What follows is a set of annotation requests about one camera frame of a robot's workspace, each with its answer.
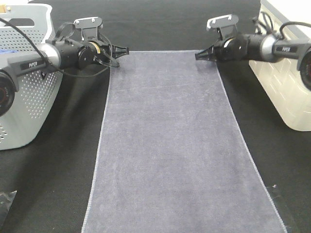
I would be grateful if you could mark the black fabric table mat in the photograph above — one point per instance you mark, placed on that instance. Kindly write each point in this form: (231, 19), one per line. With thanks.
(52, 175)

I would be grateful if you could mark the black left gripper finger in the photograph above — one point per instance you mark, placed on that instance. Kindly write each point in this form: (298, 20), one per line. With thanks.
(113, 64)
(118, 51)

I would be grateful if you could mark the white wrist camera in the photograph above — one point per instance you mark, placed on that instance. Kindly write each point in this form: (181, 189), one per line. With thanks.
(89, 27)
(225, 26)

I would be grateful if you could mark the grey perforated laundry basket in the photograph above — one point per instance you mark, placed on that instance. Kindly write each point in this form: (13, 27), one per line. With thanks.
(32, 103)

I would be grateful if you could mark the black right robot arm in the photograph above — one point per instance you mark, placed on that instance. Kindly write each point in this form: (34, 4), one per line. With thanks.
(265, 48)

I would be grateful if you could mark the clear tape strip left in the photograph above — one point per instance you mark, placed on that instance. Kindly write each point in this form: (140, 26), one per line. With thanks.
(6, 200)

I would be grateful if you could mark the blue towel in basket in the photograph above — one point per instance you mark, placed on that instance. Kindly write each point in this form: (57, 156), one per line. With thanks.
(6, 51)

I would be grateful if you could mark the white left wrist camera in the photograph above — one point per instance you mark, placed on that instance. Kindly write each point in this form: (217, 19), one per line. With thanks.
(89, 27)

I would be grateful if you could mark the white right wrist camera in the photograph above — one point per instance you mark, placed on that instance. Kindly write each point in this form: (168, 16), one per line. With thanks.
(225, 26)

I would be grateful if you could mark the grey towel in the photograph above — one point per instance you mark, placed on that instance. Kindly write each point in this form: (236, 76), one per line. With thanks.
(171, 157)

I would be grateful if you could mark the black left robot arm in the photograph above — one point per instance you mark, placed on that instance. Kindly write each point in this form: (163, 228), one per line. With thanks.
(51, 57)

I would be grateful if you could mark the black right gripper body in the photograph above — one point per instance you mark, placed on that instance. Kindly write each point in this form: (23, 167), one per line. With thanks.
(231, 49)

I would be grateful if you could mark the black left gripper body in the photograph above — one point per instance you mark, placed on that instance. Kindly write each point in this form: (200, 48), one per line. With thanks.
(94, 52)

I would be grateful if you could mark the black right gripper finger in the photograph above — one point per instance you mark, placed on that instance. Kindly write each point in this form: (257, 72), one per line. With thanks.
(205, 56)
(209, 50)

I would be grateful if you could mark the cream plastic storage bin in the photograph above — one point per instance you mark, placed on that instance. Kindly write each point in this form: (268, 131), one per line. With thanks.
(281, 81)

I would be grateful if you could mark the clear tape strip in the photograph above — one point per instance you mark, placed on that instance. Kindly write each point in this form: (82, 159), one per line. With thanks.
(277, 199)
(6, 200)

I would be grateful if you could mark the clear tape strip right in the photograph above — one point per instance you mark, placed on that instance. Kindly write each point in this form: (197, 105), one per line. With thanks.
(277, 199)

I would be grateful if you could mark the wooden basket handle knob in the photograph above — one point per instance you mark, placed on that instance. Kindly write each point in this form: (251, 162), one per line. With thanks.
(4, 8)

